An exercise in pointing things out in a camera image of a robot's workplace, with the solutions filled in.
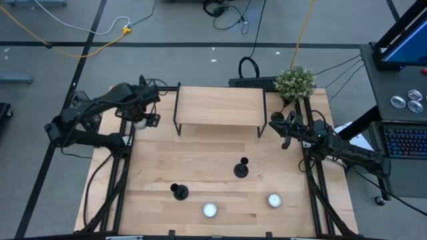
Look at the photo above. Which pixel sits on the black caster wheel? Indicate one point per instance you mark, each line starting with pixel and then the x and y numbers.
pixel 379 200

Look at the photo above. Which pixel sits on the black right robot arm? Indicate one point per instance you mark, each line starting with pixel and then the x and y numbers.
pixel 353 155

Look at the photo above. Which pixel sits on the black object at floor edge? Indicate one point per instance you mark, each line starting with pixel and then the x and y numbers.
pixel 4 111

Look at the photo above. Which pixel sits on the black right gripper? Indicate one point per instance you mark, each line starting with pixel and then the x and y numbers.
pixel 300 131

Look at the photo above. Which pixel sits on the wooden shelf with black legs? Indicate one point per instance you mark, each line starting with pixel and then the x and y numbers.
pixel 220 106

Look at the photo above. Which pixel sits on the backlit black keyboard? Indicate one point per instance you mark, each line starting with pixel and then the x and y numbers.
pixel 407 141

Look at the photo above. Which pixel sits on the small green potted plant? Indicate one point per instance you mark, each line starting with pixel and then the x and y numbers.
pixel 295 83

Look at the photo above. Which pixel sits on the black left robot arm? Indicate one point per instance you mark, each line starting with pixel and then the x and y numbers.
pixel 100 100

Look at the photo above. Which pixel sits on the grey floor bar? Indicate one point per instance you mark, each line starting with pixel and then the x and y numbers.
pixel 15 79

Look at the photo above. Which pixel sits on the white paper sheet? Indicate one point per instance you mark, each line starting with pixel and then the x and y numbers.
pixel 363 143

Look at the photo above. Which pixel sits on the computer monitor with blue screen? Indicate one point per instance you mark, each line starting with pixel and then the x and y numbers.
pixel 410 46

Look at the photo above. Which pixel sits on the dark grey computer desk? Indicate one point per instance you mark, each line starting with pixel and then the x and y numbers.
pixel 393 83

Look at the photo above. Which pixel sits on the black power strip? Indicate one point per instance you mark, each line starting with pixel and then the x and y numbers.
pixel 250 82

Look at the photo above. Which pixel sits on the silver tin lid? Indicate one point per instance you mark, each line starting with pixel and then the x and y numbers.
pixel 415 94
pixel 398 102
pixel 415 106

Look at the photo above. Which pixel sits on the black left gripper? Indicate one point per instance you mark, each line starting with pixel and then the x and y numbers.
pixel 133 113

